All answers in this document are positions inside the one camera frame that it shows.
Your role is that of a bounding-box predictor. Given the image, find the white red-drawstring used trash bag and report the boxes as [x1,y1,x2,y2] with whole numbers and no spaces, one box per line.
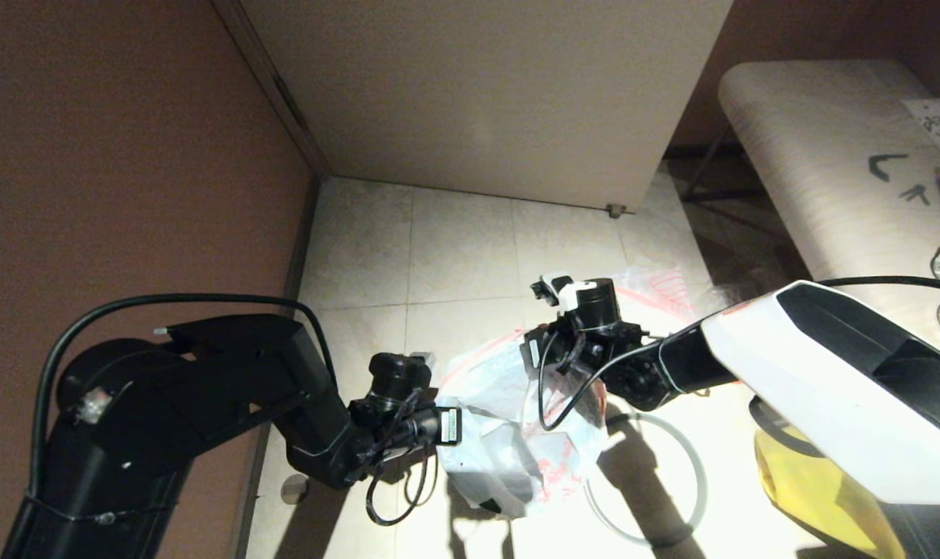
[616,266,741,331]

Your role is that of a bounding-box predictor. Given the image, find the white plastic bag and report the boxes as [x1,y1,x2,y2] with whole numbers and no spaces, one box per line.
[437,330,612,519]

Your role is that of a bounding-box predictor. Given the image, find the grey bin retaining ring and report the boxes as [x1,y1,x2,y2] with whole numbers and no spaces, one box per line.
[584,411,709,548]

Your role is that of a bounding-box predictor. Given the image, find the black round trash bin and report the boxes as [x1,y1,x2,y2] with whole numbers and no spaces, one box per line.
[442,462,536,519]

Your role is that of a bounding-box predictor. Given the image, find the crumpled clear plastic bag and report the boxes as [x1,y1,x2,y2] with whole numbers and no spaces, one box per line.
[702,268,798,321]

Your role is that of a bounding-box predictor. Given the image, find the yellow plastic bag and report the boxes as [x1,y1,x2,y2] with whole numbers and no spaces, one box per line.
[753,427,905,559]

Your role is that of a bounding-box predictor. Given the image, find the white door panel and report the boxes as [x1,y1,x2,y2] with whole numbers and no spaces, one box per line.
[237,0,733,215]

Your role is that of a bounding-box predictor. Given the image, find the black L-shaped hex key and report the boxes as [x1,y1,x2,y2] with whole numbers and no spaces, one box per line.
[869,154,911,183]

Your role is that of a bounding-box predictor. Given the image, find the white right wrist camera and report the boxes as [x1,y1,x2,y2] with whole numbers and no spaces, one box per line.
[530,273,596,313]

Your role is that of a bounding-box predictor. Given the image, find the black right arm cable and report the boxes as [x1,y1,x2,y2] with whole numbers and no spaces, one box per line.
[537,275,940,432]

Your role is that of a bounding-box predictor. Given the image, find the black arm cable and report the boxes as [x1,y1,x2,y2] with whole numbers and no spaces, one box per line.
[537,275,940,432]
[31,293,439,527]

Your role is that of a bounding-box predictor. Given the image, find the black metal table frame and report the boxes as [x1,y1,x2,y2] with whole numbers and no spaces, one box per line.
[679,128,765,234]

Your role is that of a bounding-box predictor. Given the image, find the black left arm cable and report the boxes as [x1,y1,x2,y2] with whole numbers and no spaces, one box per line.
[31,293,439,527]

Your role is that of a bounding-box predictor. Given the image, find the brown door frame strip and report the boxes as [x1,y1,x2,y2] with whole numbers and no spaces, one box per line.
[212,0,333,182]

